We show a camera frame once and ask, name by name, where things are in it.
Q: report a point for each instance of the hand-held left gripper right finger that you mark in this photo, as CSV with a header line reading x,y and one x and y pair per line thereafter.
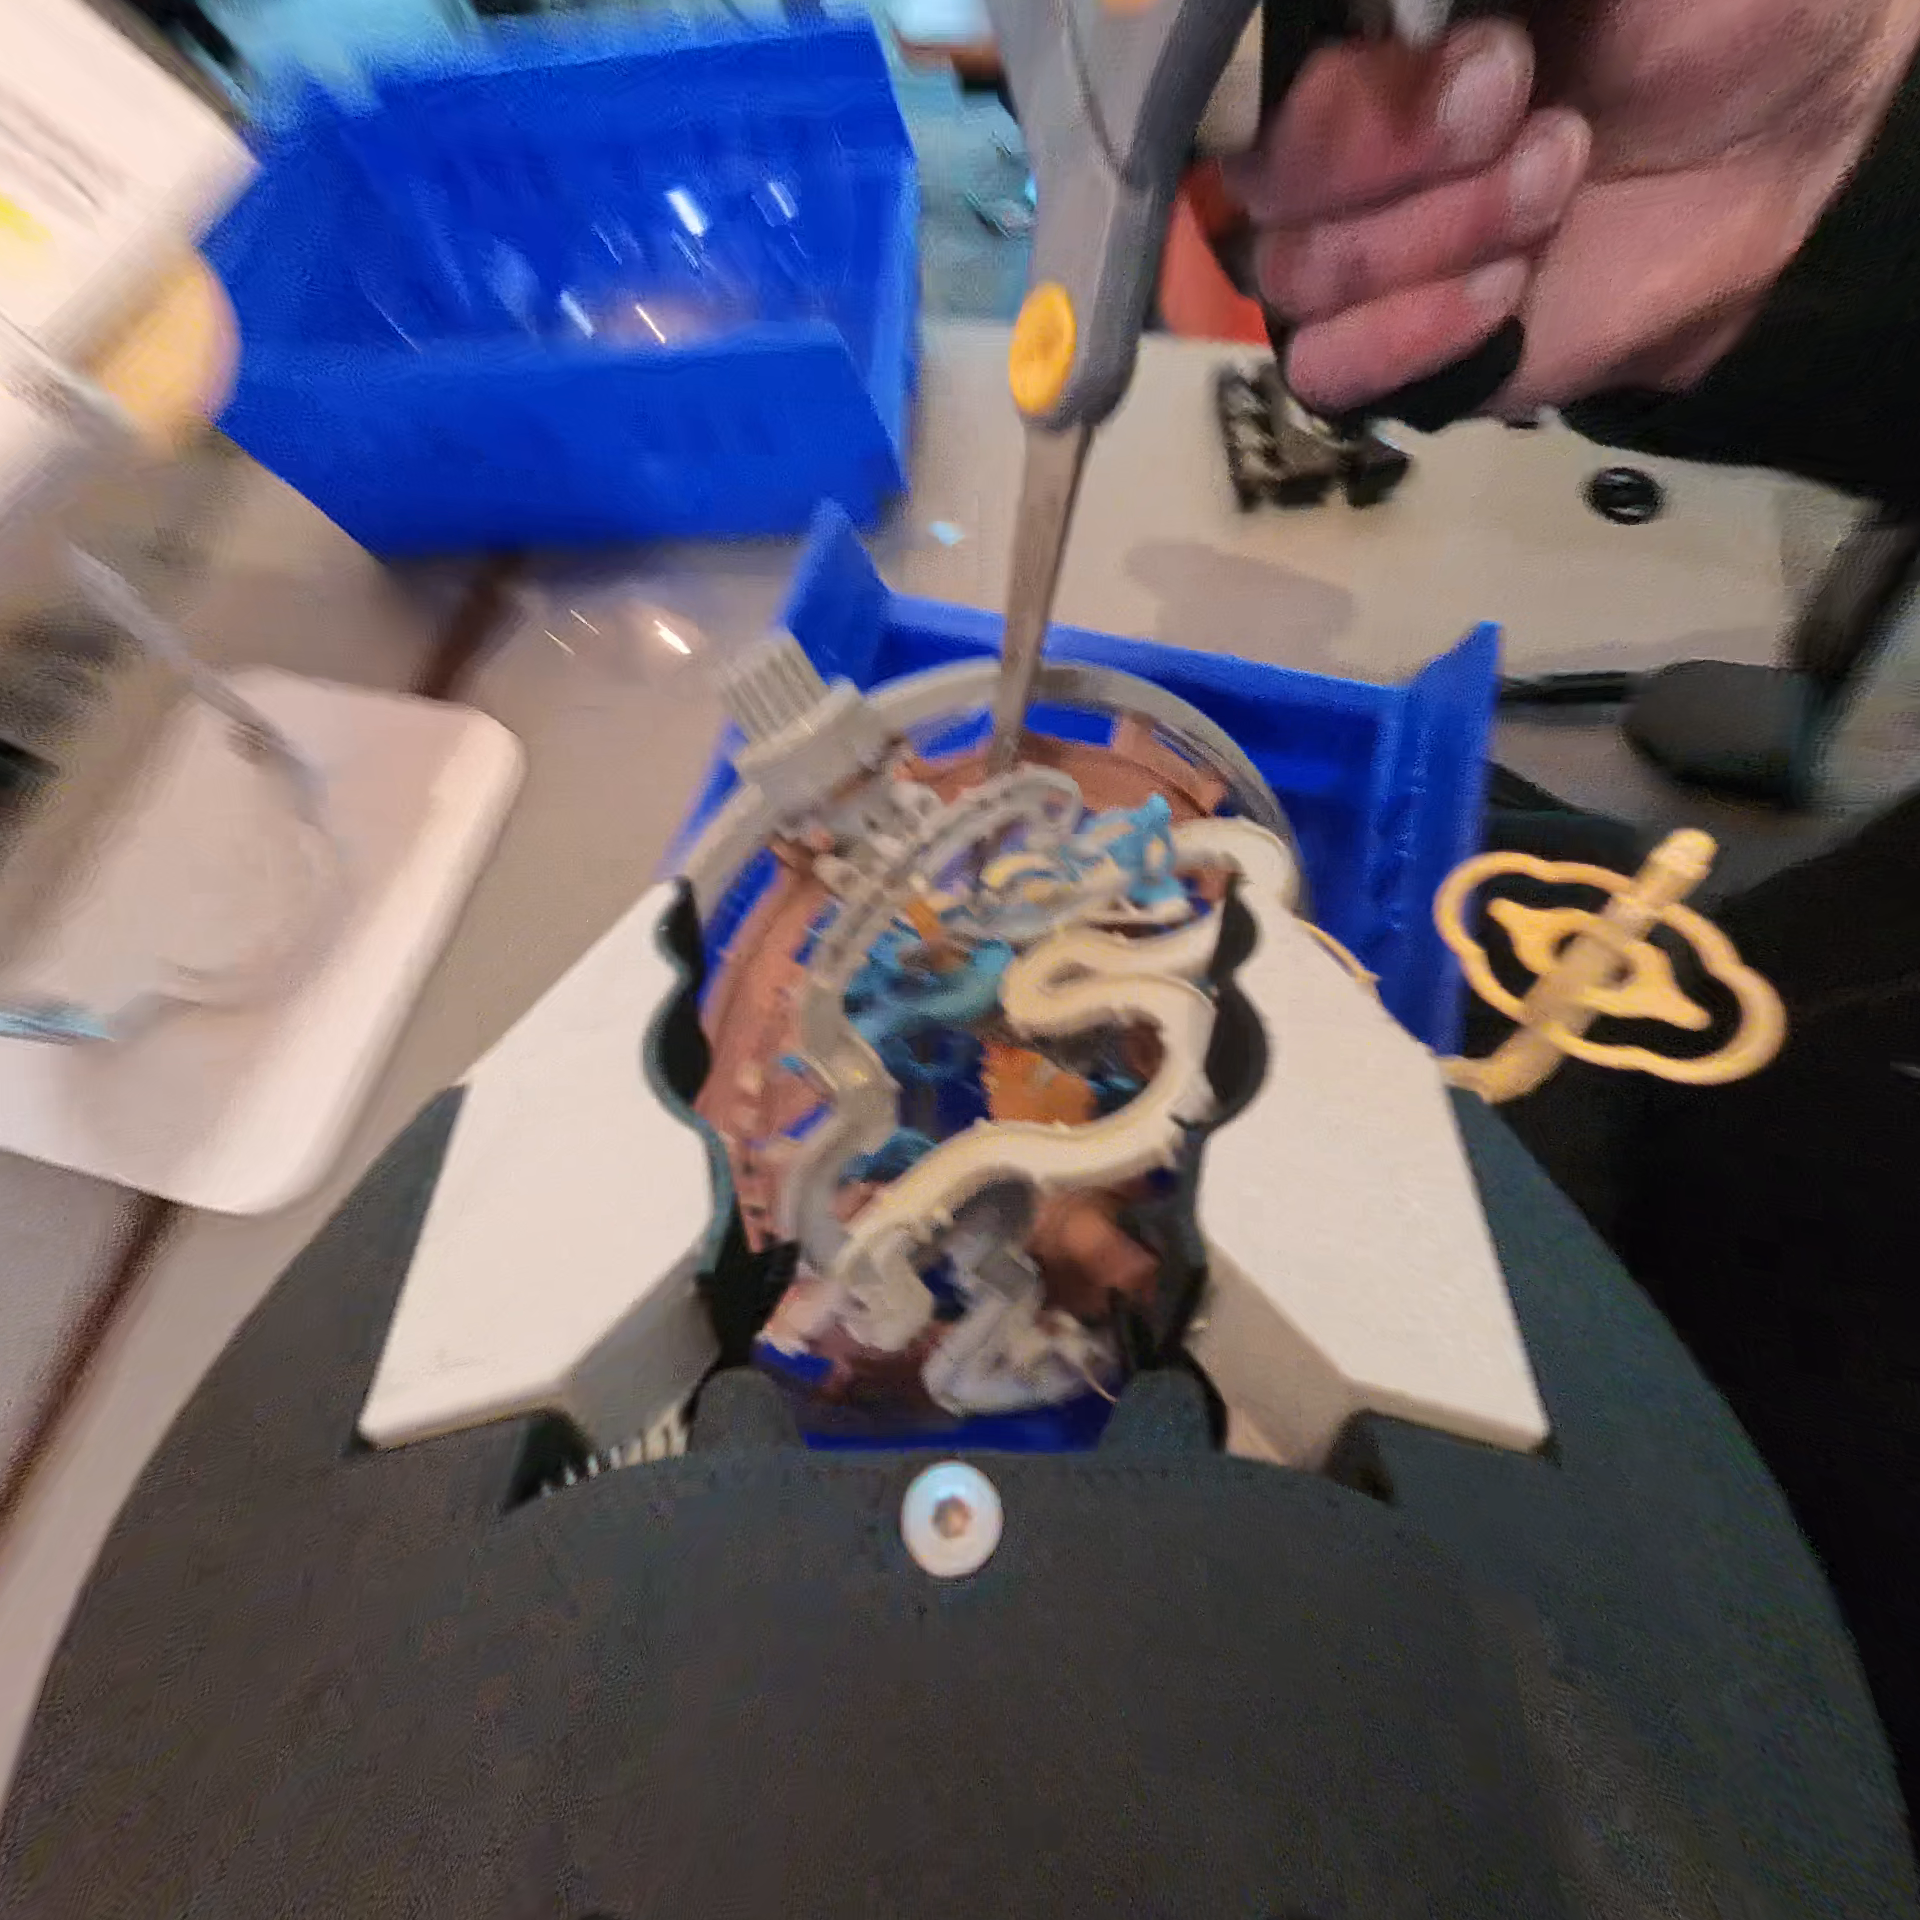
x,y
1363,1200

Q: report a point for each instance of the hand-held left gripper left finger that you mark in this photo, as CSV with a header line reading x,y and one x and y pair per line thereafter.
x,y
554,1185

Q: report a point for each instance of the pale yellow plastic track piece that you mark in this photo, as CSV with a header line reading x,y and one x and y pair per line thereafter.
x,y
1604,961

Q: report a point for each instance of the small blue plastic bin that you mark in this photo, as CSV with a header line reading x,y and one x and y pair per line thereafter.
x,y
1349,752

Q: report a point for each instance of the marble maze ball toy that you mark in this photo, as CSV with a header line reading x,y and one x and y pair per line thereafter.
x,y
973,1051

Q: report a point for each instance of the person's right forearm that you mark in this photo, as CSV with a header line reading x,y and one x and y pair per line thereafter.
x,y
1800,377

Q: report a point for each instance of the person's right hand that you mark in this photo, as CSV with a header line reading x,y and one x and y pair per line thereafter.
x,y
1620,194

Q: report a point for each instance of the black connector block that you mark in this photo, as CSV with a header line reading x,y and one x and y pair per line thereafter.
x,y
1304,449

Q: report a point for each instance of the orange storage bin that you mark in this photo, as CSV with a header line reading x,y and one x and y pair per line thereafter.
x,y
1200,270

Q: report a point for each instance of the white book stand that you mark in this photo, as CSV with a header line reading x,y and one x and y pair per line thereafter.
x,y
299,961

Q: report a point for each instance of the person's black sweater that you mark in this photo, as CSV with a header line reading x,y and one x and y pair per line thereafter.
x,y
1724,1349

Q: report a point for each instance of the black stand base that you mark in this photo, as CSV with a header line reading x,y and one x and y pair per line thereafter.
x,y
1739,736

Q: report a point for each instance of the large blue plastic bin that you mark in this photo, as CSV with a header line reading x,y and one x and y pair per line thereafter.
x,y
570,436

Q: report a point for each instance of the clear plastic dome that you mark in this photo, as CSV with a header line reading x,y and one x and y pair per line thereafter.
x,y
600,270

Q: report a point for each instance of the printed instruction sheet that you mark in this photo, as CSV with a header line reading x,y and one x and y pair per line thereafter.
x,y
75,150

